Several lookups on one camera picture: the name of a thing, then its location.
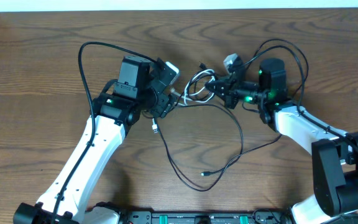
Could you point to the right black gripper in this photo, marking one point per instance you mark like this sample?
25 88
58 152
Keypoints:
229 91

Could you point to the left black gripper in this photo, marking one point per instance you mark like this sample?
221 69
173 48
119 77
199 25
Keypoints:
163 101

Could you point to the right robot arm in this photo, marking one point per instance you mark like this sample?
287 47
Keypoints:
334 151

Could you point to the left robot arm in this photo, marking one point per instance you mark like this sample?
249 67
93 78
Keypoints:
140 87

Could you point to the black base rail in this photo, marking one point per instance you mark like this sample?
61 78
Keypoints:
197 217

